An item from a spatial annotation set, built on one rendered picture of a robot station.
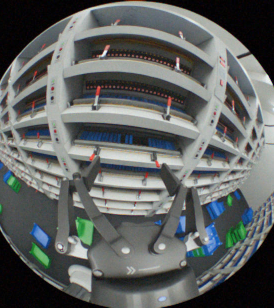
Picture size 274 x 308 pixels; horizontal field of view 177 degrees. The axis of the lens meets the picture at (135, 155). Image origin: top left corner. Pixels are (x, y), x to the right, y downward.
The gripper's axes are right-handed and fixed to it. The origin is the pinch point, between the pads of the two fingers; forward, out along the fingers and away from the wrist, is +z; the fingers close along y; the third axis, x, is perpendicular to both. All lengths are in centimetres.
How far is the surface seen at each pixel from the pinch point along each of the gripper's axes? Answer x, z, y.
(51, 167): -26, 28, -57
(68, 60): 34.1, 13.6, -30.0
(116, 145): -3.7, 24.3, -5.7
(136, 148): -3.7, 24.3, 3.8
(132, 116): 9.8, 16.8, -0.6
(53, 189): -64, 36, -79
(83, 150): -7.3, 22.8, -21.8
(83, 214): -96, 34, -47
